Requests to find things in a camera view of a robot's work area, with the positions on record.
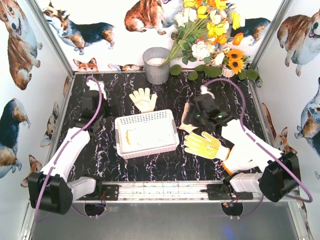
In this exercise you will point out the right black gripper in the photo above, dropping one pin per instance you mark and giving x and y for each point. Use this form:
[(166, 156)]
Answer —
[(190, 116)]

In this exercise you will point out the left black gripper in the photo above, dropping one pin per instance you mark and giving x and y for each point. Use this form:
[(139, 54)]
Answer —
[(110, 105)]

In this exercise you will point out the cream glove red cuff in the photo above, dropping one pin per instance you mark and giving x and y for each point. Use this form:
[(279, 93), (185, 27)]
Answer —
[(185, 126)]

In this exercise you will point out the yellow dotted work glove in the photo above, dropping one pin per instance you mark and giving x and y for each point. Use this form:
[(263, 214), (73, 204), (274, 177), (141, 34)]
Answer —
[(205, 146)]

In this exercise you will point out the white perforated storage basket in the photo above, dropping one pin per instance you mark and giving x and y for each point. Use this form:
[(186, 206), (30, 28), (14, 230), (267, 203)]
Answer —
[(162, 119)]

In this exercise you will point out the blue dotted work glove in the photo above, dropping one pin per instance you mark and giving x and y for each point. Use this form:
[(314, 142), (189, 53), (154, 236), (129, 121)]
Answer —
[(148, 136)]

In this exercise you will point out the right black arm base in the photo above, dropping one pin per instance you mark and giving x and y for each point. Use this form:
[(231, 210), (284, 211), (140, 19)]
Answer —
[(223, 192)]

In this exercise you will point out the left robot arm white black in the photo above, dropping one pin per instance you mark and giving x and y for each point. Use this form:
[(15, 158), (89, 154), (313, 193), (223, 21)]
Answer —
[(49, 189)]

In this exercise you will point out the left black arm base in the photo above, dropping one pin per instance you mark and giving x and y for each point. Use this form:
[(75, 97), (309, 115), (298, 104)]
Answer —
[(106, 192)]

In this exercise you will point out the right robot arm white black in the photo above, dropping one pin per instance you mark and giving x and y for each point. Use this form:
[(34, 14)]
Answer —
[(277, 173)]

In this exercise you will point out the white glove orange cuff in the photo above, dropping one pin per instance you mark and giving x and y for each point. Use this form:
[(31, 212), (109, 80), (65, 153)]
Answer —
[(237, 161)]

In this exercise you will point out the small sunflower pot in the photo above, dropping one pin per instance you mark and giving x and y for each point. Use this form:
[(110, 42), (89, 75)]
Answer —
[(235, 62)]

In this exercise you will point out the grey metal bucket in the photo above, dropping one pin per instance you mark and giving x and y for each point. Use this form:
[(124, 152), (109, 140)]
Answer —
[(157, 70)]

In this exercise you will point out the artificial flower bouquet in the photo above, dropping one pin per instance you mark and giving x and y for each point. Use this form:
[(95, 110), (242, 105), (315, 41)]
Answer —
[(203, 31)]

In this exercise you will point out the aluminium front rail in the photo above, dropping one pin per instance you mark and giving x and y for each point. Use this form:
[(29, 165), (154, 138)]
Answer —
[(167, 191)]

